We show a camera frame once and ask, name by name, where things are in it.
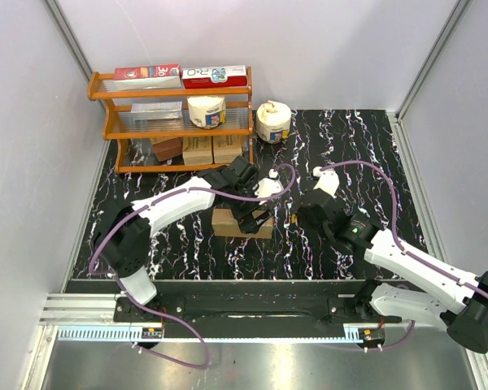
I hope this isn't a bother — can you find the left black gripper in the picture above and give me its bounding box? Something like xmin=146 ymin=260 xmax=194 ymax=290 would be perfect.
xmin=229 ymin=178 xmax=272 ymax=234

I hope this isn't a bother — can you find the brown cardboard express box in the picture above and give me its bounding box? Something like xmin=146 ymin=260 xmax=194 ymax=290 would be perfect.
xmin=211 ymin=208 xmax=275 ymax=240

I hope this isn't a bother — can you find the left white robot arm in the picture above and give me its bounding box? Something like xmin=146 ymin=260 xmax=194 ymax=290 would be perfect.
xmin=94 ymin=156 xmax=283 ymax=321

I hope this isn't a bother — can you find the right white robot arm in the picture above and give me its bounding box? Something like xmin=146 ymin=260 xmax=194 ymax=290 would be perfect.
xmin=297 ymin=188 xmax=488 ymax=353

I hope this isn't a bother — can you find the right small cardboard box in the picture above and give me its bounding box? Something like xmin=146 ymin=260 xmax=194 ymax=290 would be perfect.
xmin=212 ymin=135 xmax=242 ymax=164

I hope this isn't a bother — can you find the small cardboard box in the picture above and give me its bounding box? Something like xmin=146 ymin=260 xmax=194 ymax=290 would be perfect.
xmin=182 ymin=136 xmax=213 ymax=166
xmin=212 ymin=135 xmax=242 ymax=164

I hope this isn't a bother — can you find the middle small cardboard box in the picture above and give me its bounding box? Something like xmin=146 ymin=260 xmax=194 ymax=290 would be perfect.
xmin=182 ymin=136 xmax=213 ymax=166

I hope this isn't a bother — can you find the dark brown small box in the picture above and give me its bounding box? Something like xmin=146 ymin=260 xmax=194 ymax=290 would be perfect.
xmin=150 ymin=137 xmax=183 ymax=163

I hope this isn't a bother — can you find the red white toothpaste box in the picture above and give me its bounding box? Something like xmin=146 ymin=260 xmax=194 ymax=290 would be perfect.
xmin=181 ymin=65 xmax=247 ymax=89

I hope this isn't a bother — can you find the red silver toothpaste box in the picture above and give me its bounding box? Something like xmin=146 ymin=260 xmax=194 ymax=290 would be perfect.
xmin=113 ymin=63 xmax=182 ymax=91

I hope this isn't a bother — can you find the toilet paper roll on table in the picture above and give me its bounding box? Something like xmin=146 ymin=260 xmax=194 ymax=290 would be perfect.
xmin=256 ymin=100 xmax=292 ymax=144

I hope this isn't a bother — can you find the orange wooden shelf rack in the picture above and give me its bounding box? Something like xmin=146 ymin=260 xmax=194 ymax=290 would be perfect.
xmin=87 ymin=66 xmax=255 ymax=174

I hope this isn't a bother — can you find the toilet paper roll on shelf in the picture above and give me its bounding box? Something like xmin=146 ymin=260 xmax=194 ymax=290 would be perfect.
xmin=187 ymin=96 xmax=226 ymax=129

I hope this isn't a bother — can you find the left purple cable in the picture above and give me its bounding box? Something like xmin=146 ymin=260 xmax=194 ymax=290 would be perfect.
xmin=88 ymin=163 xmax=298 ymax=369

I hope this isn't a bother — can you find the purple cable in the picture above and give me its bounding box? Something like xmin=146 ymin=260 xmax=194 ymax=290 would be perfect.
xmin=88 ymin=163 xmax=298 ymax=369
xmin=320 ymin=159 xmax=488 ymax=353

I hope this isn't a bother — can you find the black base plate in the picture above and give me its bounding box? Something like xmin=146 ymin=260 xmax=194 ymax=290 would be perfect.
xmin=114 ymin=280 xmax=383 ymax=340

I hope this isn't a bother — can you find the aluminium frame rail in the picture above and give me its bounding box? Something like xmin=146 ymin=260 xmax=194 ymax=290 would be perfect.
xmin=40 ymin=294 xmax=483 ymax=328

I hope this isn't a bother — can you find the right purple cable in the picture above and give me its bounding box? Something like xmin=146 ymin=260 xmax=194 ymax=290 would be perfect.
xmin=320 ymin=159 xmax=488 ymax=353

